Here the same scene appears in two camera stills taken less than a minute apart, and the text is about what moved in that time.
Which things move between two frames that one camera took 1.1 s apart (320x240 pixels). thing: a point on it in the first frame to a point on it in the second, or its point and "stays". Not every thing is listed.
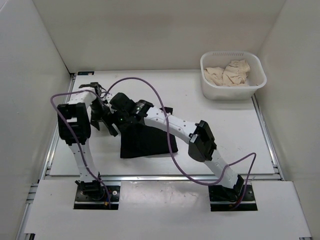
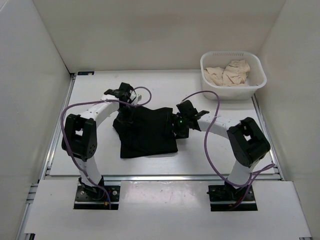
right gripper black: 122,127 to 180,134
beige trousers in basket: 234,73 stays
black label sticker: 85,73 stays
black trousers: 144,140 stays
